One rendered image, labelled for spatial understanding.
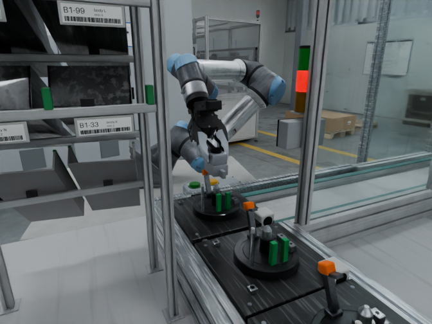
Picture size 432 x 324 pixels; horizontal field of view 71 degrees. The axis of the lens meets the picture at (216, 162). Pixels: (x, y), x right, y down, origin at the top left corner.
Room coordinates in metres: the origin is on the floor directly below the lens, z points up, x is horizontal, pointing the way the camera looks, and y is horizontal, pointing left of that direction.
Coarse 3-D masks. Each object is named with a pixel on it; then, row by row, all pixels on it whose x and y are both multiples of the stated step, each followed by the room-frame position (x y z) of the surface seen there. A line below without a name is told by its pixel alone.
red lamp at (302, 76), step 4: (300, 72) 0.75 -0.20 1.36; (304, 72) 0.74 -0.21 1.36; (296, 76) 0.77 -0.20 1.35; (300, 76) 0.75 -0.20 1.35; (304, 76) 0.74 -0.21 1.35; (296, 80) 0.76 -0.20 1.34; (300, 80) 0.75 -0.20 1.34; (304, 80) 0.74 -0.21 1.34; (296, 84) 0.76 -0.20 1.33; (300, 84) 0.75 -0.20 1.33; (304, 84) 0.74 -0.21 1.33; (296, 88) 0.76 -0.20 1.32; (300, 88) 0.75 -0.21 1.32; (304, 88) 0.74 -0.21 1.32
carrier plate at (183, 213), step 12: (240, 204) 0.83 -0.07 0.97; (180, 216) 0.75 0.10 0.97; (192, 216) 0.75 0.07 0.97; (240, 216) 0.75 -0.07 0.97; (192, 228) 0.69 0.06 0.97; (204, 228) 0.69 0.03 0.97; (216, 228) 0.69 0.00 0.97; (228, 228) 0.69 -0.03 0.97; (240, 228) 0.69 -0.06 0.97; (192, 240) 0.63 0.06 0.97
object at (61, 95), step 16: (48, 80) 0.51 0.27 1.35; (64, 80) 0.52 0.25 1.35; (80, 80) 0.52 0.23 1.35; (96, 80) 0.53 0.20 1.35; (112, 80) 0.54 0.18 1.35; (128, 80) 0.54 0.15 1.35; (64, 96) 0.50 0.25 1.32; (80, 96) 0.51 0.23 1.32; (96, 96) 0.52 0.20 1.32; (112, 96) 0.52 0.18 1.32; (128, 96) 0.53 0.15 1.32
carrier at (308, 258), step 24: (240, 240) 0.60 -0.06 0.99; (264, 240) 0.55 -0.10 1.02; (288, 240) 0.52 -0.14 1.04; (216, 264) 0.54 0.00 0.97; (240, 264) 0.52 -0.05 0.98; (264, 264) 0.51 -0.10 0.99; (288, 264) 0.51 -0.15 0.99; (312, 264) 0.54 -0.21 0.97; (336, 264) 0.51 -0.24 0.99; (240, 288) 0.47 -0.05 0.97; (264, 288) 0.47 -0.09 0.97; (288, 288) 0.47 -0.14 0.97; (312, 288) 0.47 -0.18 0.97; (240, 312) 0.42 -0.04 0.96
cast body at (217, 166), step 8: (208, 152) 0.79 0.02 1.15; (216, 152) 0.78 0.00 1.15; (224, 152) 0.79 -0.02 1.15; (216, 160) 0.76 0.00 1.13; (224, 160) 0.77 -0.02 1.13; (208, 168) 0.78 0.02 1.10; (216, 168) 0.76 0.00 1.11; (224, 168) 0.77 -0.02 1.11; (216, 176) 0.76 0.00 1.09; (224, 176) 0.75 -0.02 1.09
